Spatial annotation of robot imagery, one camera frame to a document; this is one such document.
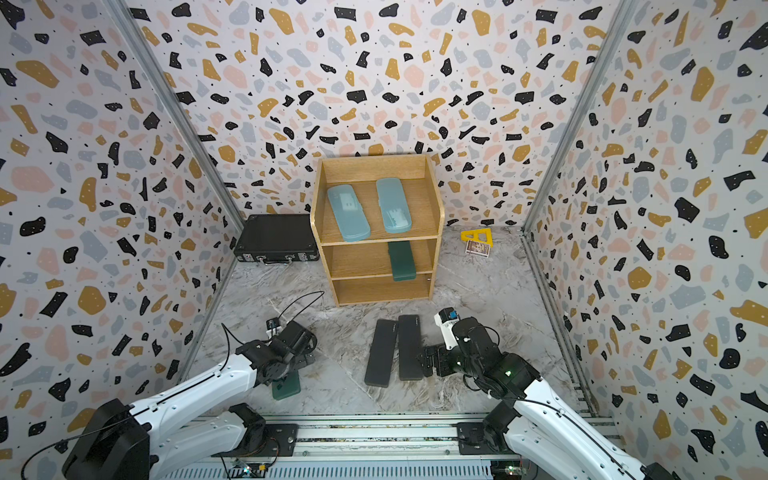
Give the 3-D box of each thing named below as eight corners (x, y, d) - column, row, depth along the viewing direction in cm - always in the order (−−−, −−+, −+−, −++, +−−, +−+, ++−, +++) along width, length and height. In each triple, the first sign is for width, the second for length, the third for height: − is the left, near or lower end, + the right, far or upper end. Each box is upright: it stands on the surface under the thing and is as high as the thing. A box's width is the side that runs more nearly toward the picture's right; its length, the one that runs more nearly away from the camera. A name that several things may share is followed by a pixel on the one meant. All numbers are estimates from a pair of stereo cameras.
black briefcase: (236, 266, 112) (229, 255, 107) (256, 223, 127) (250, 211, 122) (316, 266, 112) (312, 255, 108) (326, 223, 127) (323, 212, 123)
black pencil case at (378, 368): (363, 384, 85) (362, 382, 83) (377, 321, 98) (377, 318, 96) (388, 388, 84) (387, 385, 83) (398, 324, 97) (398, 321, 95)
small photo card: (464, 253, 117) (465, 248, 115) (466, 244, 120) (467, 239, 118) (488, 258, 116) (489, 253, 114) (489, 249, 119) (490, 244, 117)
